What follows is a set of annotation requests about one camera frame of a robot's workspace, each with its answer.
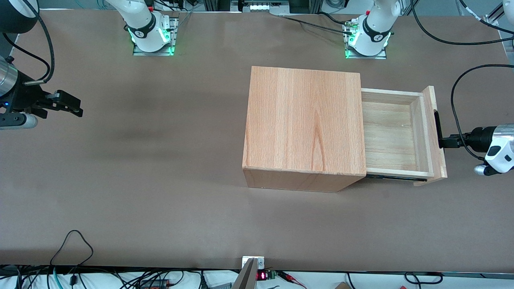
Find light wooden drawer cabinet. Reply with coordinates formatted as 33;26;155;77
242;65;368;193

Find black drawer slide rail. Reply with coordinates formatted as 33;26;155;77
366;173;418;182

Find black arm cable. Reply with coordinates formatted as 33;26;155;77
450;63;514;162
410;0;514;46
0;0;56;86

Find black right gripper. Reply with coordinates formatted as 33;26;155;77
0;77;84;121

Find small metal bracket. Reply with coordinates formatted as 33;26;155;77
242;256;265;270

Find red clip leads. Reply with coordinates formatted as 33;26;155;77
277;271;308;289

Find orange black device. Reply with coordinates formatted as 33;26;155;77
139;278;171;289

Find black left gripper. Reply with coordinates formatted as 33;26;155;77
439;126;498;153

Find right wrist camera grey black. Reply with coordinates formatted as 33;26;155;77
0;112;39;130

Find black cable on table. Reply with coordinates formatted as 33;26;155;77
279;12;354;35

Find aluminium frame profile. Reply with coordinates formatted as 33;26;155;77
483;6;507;27
203;0;241;12

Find white power strip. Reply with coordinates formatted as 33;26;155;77
241;0;290;13

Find light wooden drawer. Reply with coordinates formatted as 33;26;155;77
360;85;448;187

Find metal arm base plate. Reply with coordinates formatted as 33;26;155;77
344;22;388;60
132;16;179;57

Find thin black looped cable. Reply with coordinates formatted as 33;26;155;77
49;230;94;267

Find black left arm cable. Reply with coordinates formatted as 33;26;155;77
450;63;514;162
410;0;514;46

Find black drawer handle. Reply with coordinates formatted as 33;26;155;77
433;110;445;150

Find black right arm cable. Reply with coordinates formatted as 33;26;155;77
0;0;56;86

